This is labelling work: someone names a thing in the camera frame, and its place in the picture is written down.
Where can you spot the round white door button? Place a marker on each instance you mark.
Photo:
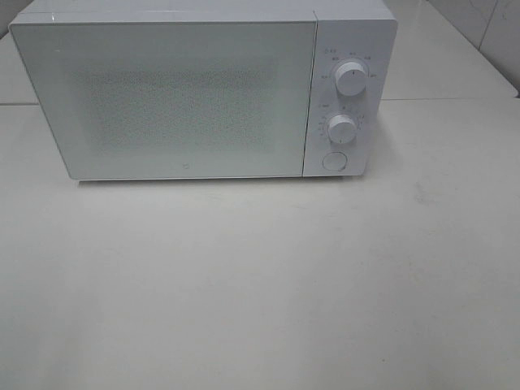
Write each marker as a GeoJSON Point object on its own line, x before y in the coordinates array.
{"type": "Point", "coordinates": [335, 161]}

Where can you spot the white microwave knob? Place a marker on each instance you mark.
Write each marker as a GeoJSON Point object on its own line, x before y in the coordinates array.
{"type": "Point", "coordinates": [350, 77]}
{"type": "Point", "coordinates": [341, 129]}

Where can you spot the white microwave door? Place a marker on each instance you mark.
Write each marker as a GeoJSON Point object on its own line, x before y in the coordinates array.
{"type": "Point", "coordinates": [165, 101]}

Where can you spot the white microwave oven body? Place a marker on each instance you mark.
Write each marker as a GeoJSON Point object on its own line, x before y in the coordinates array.
{"type": "Point", "coordinates": [363, 30]}

